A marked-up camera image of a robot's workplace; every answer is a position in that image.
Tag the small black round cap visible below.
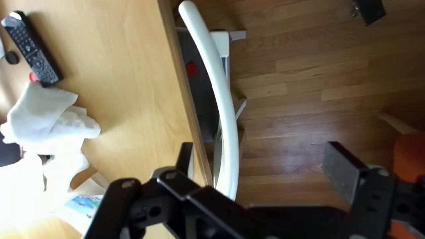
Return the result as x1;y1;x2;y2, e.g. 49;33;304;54
4;50;21;66

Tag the illustrated book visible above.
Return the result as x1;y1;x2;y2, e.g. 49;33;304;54
56;177;113;236

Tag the crumpled white cloth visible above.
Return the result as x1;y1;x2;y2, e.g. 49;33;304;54
0;81;102;223

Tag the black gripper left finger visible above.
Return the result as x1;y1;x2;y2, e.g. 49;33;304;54
84;141;268;239

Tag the black remote control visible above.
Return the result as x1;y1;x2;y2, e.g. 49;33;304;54
0;9;65;88

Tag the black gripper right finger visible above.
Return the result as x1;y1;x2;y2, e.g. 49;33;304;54
322;141;425;239

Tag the black metal foot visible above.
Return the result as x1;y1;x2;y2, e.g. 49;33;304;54
351;0;388;27

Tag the white wooden cross-back chair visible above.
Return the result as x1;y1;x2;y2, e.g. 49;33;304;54
175;0;249;202

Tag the small black case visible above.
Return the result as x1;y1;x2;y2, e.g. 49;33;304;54
0;131;24;169

